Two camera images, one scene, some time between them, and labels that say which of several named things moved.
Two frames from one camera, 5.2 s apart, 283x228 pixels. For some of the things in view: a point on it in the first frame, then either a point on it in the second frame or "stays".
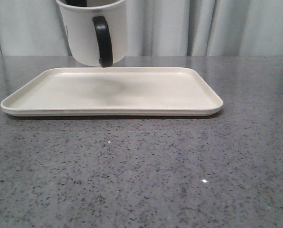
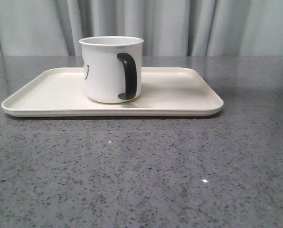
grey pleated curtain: (155, 28) stays
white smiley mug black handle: (96, 33) -> (113, 67)
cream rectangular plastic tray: (115, 92) stays
